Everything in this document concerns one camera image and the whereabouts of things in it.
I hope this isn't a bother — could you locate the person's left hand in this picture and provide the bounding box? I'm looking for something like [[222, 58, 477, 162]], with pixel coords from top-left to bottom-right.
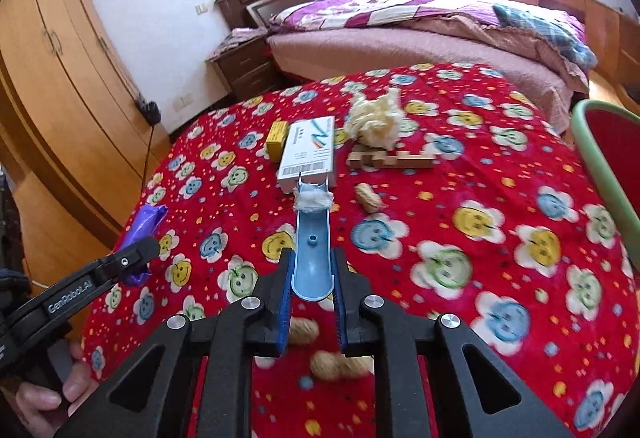
[[15, 342, 101, 426]]

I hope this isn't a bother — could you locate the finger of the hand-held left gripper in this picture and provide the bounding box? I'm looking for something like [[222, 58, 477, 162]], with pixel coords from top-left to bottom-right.
[[7, 236, 161, 344]]

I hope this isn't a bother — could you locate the purple plastic wrapper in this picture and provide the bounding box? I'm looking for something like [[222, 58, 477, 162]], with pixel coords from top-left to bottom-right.
[[124, 205, 167, 289]]

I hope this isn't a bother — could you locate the black cable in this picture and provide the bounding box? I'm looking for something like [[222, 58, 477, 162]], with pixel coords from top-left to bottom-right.
[[141, 120, 157, 186]]

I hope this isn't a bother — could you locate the black power plug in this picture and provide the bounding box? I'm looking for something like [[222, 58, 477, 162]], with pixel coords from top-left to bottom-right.
[[136, 98, 162, 125]]

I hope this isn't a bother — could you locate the white cotton wad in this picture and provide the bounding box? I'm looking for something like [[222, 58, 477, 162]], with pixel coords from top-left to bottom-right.
[[294, 178, 334, 211]]

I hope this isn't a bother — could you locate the wooden wardrobe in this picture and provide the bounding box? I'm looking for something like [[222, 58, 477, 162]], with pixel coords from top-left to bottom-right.
[[0, 0, 171, 249]]

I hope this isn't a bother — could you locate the purple floral quilt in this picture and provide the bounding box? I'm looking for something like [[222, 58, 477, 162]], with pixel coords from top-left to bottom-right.
[[270, 0, 598, 83]]

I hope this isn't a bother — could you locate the blue plaid blanket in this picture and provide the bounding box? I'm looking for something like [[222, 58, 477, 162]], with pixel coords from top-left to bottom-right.
[[492, 2, 598, 68]]

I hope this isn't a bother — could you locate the red bucket with green rim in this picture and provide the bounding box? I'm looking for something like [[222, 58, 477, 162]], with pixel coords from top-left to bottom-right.
[[570, 99, 640, 271]]

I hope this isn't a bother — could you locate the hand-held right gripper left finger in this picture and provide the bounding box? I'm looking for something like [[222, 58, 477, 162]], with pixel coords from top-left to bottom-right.
[[52, 247, 296, 438]]

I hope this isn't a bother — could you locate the light blue plastic piece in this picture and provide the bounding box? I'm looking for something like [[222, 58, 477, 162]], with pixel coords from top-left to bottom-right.
[[291, 172, 335, 303]]

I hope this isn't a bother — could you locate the wooden puzzle block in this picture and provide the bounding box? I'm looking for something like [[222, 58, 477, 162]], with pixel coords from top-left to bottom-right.
[[346, 143, 434, 171]]

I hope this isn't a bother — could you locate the small yellow box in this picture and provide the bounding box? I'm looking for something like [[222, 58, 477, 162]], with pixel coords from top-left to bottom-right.
[[266, 122, 291, 163]]

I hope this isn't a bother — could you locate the dark wooden nightstand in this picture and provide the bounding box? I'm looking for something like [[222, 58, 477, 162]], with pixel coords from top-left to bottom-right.
[[205, 35, 277, 106]]

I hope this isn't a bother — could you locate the wooden bed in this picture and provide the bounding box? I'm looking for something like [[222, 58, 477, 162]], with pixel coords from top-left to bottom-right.
[[215, 0, 598, 129]]

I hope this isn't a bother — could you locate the pink cloth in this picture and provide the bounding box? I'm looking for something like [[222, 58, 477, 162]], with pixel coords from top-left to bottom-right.
[[214, 26, 270, 54]]

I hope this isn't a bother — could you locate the long wooden cabinet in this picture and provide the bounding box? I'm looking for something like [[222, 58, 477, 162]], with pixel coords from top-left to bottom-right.
[[414, 0, 640, 113]]

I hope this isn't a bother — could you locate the white cardboard box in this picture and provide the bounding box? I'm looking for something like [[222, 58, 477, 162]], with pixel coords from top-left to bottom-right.
[[277, 116, 336, 193]]

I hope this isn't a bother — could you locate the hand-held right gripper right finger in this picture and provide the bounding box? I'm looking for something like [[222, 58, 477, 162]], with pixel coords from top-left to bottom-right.
[[331, 247, 576, 438]]

